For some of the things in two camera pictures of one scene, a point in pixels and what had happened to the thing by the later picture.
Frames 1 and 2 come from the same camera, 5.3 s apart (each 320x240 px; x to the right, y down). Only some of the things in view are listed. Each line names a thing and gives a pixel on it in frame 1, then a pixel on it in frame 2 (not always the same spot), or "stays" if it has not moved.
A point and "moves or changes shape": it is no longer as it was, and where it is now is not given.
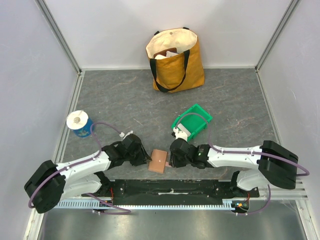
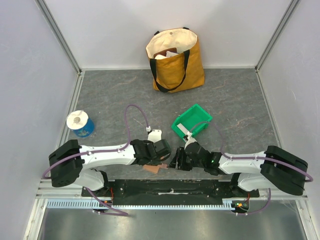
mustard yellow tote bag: (176, 60) stays
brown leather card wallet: (158, 160) moves or changes shape
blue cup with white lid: (78, 121) stays
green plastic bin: (195, 120) stays
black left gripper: (143, 156) to (155, 162)
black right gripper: (174, 156) to (181, 158)
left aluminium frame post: (60, 35) stays
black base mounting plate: (171, 192) stays
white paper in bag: (168, 54) stays
